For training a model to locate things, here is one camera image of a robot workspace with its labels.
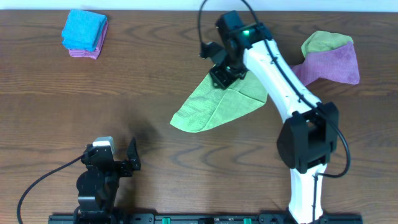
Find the light green cloth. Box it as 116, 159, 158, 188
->
170, 72, 267, 133

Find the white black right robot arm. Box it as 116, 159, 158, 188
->
201, 11, 341, 223

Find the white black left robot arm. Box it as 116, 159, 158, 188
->
73, 136, 141, 224

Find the olive green crumpled cloth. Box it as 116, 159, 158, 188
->
301, 30, 354, 57

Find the folded pink cloth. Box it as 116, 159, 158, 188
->
68, 22, 109, 60

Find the unfolded purple cloth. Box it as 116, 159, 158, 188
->
291, 42, 360, 86

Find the folded blue cloth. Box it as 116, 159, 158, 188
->
62, 9, 107, 52

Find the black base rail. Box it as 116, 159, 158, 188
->
48, 212, 364, 224

